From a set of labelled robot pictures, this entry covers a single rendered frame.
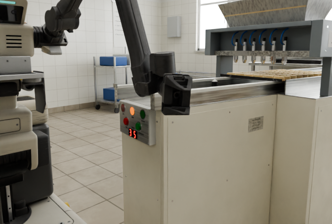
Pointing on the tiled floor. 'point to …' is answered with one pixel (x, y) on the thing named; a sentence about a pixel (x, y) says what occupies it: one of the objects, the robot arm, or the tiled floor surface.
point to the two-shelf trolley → (114, 83)
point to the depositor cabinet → (302, 159)
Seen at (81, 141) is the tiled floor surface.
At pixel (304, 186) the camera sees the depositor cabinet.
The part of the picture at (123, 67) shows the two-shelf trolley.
